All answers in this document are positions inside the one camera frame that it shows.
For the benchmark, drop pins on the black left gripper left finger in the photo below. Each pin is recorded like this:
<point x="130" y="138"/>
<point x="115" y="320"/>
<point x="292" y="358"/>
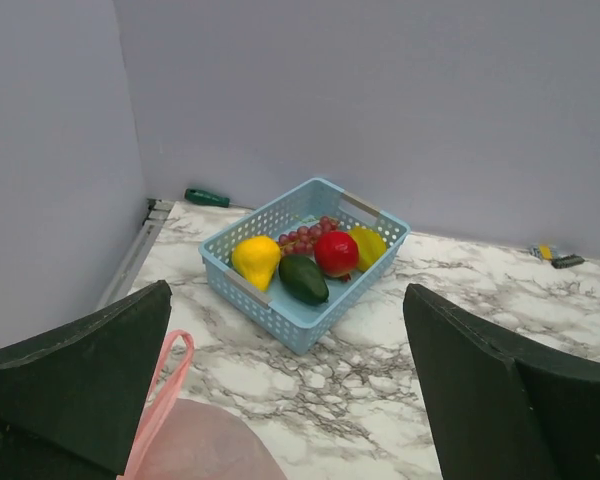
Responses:
<point x="71" y="398"/>

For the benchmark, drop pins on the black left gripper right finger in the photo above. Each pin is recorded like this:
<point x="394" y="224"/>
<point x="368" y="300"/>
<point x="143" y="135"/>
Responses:
<point x="500" y="405"/>

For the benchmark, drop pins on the pink plastic bag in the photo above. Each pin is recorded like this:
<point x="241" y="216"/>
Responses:
<point x="180" y="438"/>

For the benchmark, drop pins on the yellow fake starfruit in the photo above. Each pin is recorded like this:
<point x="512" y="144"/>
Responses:
<point x="371" y="246"/>

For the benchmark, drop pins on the red fake pomegranate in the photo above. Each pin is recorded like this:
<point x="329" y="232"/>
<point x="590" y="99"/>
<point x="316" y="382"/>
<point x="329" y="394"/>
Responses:
<point x="337" y="255"/>

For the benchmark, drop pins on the green fake avocado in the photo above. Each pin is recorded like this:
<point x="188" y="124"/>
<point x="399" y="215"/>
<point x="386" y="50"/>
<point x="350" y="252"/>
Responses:
<point x="303" y="279"/>

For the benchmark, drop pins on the yellow fake pear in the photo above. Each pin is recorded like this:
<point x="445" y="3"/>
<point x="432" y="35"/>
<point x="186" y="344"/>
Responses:
<point x="257" y="259"/>

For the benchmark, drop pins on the purple fake grapes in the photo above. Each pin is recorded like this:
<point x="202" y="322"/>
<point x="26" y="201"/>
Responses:
<point x="302" y="240"/>

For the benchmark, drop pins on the yellow black small tool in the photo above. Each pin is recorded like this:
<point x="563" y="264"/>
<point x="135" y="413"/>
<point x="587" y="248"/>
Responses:
<point x="557" y="260"/>

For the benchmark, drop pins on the light blue plastic basket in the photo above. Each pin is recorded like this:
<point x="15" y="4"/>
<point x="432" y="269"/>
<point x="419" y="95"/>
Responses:
<point x="297" y="325"/>

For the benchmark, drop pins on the metal rail at table edge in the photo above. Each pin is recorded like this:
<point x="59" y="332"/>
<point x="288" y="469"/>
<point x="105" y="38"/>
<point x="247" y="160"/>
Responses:
<point x="131" y="263"/>

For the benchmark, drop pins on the green handled screwdriver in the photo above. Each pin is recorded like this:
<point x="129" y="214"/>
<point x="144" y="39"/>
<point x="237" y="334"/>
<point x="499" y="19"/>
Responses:
<point x="205" y="198"/>

